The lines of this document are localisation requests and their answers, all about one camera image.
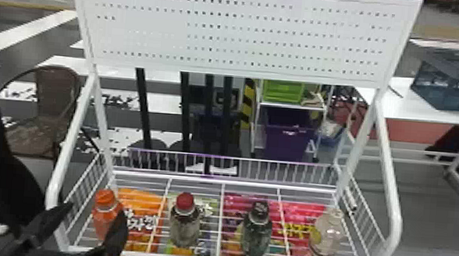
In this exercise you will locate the dark green bottle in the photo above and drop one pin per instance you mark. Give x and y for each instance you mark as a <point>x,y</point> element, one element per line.
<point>257,233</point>

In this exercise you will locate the brown chair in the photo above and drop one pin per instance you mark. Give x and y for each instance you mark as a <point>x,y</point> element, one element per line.
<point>52,102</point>

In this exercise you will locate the red snack packet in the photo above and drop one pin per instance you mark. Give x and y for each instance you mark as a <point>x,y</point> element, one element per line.
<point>296,216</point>

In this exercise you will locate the black post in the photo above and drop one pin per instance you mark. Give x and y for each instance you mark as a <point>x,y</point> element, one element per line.
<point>185,109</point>
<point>144,105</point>

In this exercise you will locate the blue crate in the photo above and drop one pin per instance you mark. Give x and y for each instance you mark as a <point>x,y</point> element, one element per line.
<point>454,91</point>

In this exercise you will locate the striped post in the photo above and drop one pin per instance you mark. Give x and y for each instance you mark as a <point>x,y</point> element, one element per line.
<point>248,103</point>

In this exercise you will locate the green basket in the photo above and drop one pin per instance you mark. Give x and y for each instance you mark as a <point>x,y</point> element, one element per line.
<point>282,92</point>

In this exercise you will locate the purple crate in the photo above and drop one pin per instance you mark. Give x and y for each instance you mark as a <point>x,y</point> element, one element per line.
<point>288,137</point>

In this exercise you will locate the brown bottle red cap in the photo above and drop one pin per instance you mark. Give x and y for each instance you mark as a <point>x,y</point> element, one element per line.
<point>184,224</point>

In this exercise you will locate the white side table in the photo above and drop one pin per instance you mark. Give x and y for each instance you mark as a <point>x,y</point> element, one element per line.
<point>416,108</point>

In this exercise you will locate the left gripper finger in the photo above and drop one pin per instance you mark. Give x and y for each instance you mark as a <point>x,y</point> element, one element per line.
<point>45,223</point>
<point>116,235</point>

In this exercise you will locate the orange bottle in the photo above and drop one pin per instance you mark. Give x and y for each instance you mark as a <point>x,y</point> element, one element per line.
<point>103,213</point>

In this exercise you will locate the beige bottle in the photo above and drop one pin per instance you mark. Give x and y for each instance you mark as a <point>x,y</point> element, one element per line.
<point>328,233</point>

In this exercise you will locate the orange snack packet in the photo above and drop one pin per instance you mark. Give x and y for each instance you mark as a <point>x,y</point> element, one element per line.
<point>141,204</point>

